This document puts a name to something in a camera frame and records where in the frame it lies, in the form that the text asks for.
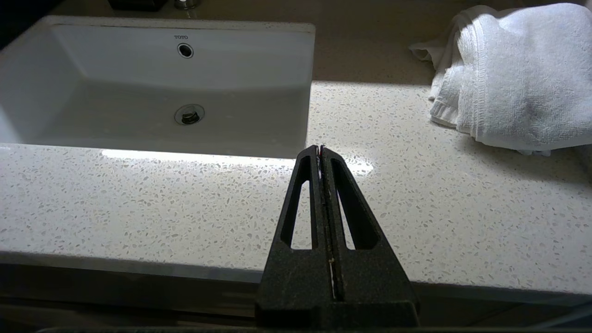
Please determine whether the white ceramic sink basin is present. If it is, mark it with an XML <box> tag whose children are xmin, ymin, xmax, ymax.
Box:
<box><xmin>0</xmin><ymin>15</ymin><xmax>316</xmax><ymax>159</ymax></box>

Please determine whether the small black soap dish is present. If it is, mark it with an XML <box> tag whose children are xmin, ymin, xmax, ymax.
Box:
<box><xmin>108</xmin><ymin>0</ymin><xmax>168</xmax><ymax>12</ymax></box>

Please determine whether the white folded towel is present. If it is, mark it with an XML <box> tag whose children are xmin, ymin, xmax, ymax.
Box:
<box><xmin>409</xmin><ymin>2</ymin><xmax>592</xmax><ymax>156</ymax></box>

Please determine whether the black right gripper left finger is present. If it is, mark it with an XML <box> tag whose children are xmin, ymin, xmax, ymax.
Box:
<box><xmin>254</xmin><ymin>145</ymin><xmax>334</xmax><ymax>324</ymax></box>

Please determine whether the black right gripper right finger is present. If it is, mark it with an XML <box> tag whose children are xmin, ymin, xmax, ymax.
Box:
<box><xmin>321</xmin><ymin>146</ymin><xmax>420</xmax><ymax>320</ymax></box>

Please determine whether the chrome sink drain plug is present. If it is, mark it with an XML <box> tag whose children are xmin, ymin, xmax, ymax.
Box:
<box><xmin>174</xmin><ymin>104</ymin><xmax>205</xmax><ymax>125</ymax></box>

